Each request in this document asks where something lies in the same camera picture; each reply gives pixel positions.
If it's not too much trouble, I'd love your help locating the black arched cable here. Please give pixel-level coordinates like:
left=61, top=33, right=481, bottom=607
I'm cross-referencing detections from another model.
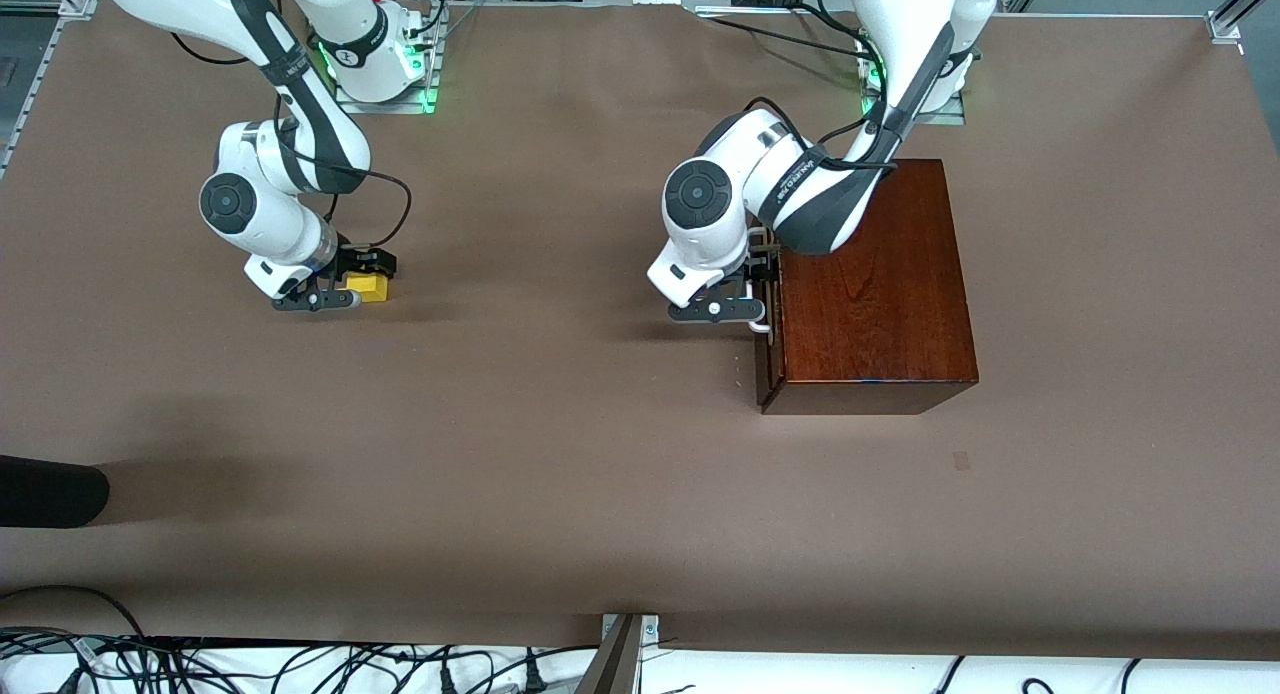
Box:
left=0, top=584, right=151, bottom=643

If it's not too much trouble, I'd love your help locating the short black base cable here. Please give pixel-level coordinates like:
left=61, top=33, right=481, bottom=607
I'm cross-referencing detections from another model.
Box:
left=790, top=2, right=871, bottom=39

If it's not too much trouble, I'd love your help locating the long black base cable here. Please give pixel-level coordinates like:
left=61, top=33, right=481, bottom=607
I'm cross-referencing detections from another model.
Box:
left=700, top=14, right=869, bottom=55

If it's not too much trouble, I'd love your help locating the black rounded object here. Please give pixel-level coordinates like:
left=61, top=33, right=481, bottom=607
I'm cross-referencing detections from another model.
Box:
left=0, top=454, right=111, bottom=529

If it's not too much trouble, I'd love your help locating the aluminium table edge rail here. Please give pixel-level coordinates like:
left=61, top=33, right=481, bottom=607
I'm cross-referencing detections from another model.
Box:
left=0, top=0, right=101, bottom=180

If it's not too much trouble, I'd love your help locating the thin black looping cable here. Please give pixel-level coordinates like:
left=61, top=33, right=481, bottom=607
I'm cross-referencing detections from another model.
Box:
left=168, top=29, right=251, bottom=67

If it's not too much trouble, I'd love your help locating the dark brown wooden cabinet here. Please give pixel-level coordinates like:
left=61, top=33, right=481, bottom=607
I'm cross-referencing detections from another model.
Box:
left=757, top=158, right=980, bottom=416

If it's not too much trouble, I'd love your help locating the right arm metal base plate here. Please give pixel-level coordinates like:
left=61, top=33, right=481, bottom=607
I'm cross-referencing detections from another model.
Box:
left=333, top=74, right=441, bottom=115

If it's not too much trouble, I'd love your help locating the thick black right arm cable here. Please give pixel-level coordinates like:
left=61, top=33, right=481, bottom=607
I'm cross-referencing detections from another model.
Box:
left=270, top=94, right=413, bottom=251

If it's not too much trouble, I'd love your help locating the wooden drawer with white handle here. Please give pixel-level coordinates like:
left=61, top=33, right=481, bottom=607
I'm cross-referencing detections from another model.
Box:
left=748, top=229, right=787, bottom=390

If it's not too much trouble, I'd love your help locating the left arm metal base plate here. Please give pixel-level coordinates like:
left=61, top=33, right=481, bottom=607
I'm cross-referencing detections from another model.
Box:
left=862, top=86, right=967, bottom=126

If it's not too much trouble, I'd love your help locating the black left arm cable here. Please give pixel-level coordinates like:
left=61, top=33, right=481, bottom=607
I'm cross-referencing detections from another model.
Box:
left=742, top=96, right=896, bottom=170

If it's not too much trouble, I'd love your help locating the metal bracket post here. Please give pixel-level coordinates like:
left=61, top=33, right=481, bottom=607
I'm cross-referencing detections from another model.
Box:
left=575, top=612, right=661, bottom=694

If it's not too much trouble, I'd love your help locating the aluminium frame corner bracket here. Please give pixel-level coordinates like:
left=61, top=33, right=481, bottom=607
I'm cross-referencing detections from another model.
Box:
left=1205, top=0, right=1280, bottom=45

